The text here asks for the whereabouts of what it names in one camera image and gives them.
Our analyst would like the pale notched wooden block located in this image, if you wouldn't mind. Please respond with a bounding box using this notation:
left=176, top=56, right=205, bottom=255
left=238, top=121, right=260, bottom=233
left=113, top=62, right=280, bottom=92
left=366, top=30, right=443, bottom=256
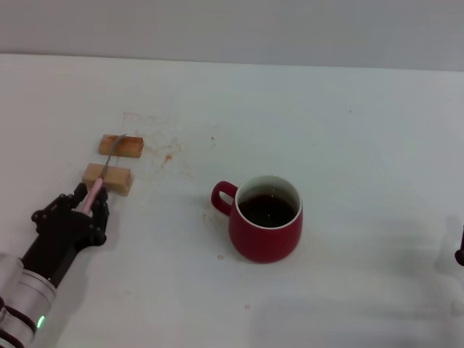
left=81, top=162, right=133, bottom=197

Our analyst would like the pink handled metal spoon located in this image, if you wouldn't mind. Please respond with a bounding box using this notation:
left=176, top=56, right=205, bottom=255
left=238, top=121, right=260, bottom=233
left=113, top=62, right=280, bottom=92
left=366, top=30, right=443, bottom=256
left=82, top=133, right=128, bottom=215

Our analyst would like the red ceramic cup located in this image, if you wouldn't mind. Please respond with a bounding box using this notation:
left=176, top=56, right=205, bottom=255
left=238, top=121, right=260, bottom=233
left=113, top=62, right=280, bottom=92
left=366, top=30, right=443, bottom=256
left=211, top=175, right=304, bottom=265

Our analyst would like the orange stained wooden block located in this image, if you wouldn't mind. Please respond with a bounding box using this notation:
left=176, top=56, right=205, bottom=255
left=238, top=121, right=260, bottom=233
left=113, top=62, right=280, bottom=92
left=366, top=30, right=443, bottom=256
left=98, top=133, right=144, bottom=160

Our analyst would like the dark coffee liquid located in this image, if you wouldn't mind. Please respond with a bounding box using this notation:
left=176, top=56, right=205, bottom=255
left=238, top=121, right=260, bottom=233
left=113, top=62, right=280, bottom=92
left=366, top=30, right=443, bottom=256
left=237, top=194, right=299, bottom=228

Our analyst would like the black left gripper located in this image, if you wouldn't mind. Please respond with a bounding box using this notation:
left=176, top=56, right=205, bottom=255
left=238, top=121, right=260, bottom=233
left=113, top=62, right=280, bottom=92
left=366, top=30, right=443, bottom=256
left=20, top=183, right=111, bottom=288

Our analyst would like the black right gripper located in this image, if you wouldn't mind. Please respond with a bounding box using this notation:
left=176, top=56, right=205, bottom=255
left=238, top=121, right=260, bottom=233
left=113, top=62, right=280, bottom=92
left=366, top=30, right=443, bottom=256
left=455, top=224, right=464, bottom=268

